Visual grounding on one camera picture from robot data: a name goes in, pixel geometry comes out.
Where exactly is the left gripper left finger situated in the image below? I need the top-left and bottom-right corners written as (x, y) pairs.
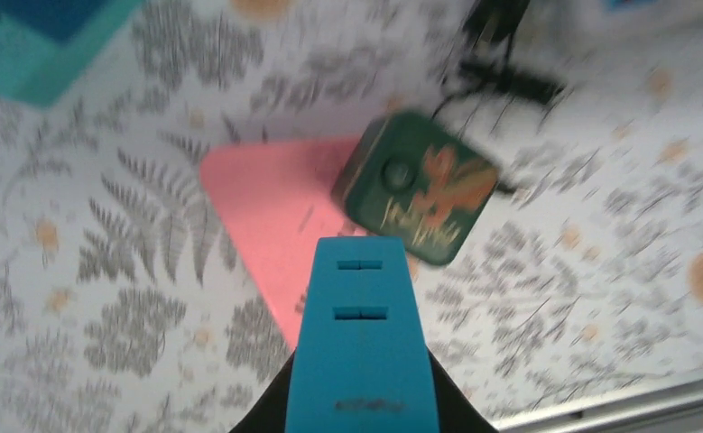
top-left (229, 354), bottom-right (294, 433)

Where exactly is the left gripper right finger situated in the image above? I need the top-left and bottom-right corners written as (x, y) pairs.
top-left (429, 352), bottom-right (498, 433)

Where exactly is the light blue plug adapter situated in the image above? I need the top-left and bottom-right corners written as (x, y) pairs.
top-left (285, 236), bottom-right (439, 433)

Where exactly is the dark green cube adapter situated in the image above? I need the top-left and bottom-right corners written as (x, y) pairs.
top-left (332, 110), bottom-right (500, 266)

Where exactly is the dark blue cube socket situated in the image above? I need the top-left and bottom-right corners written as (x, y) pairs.
top-left (0, 0), bottom-right (107, 41)

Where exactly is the floral table cloth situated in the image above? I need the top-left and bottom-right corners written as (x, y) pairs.
top-left (0, 1), bottom-right (703, 432)

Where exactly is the pink triangular power strip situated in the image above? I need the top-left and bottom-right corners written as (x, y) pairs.
top-left (199, 137), bottom-right (366, 348)

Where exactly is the teal power strip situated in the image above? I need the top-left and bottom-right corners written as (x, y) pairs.
top-left (0, 0), bottom-right (139, 107)

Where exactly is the aluminium rail frame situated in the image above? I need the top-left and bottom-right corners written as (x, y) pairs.
top-left (493, 368), bottom-right (703, 432)

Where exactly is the black power adapter with cable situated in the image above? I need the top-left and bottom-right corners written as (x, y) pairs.
top-left (430, 1), bottom-right (566, 133)

